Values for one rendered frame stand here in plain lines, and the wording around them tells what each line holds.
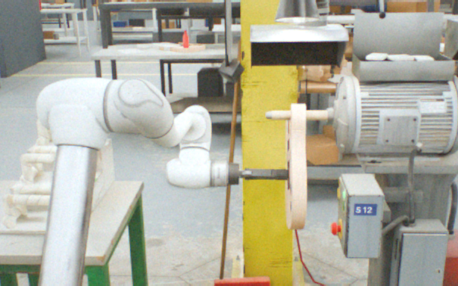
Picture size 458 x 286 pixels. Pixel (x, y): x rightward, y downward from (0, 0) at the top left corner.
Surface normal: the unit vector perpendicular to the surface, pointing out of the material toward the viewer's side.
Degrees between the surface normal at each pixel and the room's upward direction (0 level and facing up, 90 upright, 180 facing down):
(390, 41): 90
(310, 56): 90
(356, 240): 90
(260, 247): 90
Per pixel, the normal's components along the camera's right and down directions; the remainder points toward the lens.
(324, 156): 0.31, 0.29
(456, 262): -0.05, 0.31
